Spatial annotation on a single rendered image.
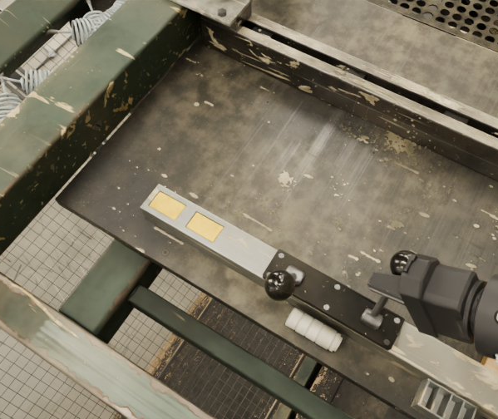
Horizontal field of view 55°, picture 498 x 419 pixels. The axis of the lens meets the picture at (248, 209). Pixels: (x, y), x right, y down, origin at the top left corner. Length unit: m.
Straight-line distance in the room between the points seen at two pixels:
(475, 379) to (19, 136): 0.74
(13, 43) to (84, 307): 0.76
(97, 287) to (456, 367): 0.54
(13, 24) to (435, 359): 1.18
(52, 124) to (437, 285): 0.60
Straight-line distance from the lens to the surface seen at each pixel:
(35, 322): 0.73
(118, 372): 0.68
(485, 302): 0.54
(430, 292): 0.55
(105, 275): 0.82
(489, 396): 0.73
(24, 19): 1.39
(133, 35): 0.90
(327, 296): 0.69
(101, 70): 0.86
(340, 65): 0.90
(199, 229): 0.73
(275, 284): 0.57
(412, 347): 0.71
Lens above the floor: 1.79
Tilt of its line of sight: 16 degrees down
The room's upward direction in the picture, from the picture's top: 49 degrees counter-clockwise
